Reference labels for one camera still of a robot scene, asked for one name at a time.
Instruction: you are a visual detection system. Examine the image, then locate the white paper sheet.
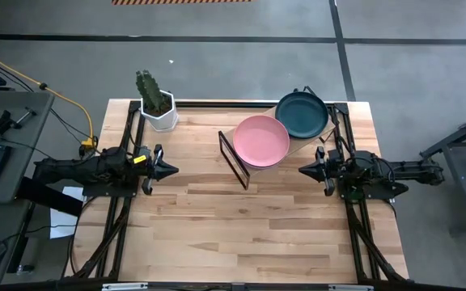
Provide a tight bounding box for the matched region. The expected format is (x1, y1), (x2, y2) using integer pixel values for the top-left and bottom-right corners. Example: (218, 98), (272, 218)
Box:
(49, 185), (85, 239)

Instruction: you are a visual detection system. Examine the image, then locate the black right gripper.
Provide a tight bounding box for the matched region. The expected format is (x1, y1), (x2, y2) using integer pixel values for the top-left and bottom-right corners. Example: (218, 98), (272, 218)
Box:
(298, 145), (339, 198)

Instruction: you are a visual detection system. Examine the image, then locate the grey side desk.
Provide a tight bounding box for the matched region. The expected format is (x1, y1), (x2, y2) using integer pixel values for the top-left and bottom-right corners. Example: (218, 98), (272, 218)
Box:
(0, 89), (56, 286)

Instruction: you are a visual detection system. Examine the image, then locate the grey metal stand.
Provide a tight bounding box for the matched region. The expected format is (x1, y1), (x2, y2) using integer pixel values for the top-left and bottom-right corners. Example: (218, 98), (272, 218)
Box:
(418, 104), (466, 235)

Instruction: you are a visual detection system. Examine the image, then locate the yellow cable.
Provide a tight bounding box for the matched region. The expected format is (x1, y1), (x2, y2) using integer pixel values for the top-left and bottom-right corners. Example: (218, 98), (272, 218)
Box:
(0, 44), (99, 149)

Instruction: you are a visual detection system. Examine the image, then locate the black metal rig frame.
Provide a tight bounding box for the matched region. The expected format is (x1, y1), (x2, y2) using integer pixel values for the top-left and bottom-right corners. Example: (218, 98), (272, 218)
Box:
(61, 99), (410, 291)

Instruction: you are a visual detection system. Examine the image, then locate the black flat box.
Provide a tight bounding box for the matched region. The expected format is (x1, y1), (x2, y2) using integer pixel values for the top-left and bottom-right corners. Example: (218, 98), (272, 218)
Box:
(16, 175), (84, 217)

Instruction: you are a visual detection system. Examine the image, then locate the pink plate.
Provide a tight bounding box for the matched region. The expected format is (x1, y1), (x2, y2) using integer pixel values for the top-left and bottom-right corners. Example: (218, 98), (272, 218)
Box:
(232, 115), (291, 170)

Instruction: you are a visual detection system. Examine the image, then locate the cactus in white pot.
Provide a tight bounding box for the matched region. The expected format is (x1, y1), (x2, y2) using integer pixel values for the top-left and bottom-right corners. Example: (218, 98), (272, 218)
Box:
(134, 69), (180, 133)

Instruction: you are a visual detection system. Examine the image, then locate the black clamp tool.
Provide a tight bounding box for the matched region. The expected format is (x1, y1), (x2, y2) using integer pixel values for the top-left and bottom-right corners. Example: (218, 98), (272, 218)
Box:
(0, 107), (38, 138)

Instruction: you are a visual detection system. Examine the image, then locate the dark teal plate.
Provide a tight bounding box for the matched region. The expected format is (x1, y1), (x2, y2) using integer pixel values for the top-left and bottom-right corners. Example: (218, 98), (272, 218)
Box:
(274, 91), (330, 140)

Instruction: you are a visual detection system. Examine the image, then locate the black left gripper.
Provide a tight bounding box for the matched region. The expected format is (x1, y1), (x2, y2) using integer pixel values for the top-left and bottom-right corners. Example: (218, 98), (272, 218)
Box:
(134, 144), (180, 196)

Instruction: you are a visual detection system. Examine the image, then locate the silver metal bracket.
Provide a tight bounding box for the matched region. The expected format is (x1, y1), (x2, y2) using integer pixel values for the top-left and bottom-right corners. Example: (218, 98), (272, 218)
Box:
(328, 285), (375, 291)
(102, 282), (149, 291)

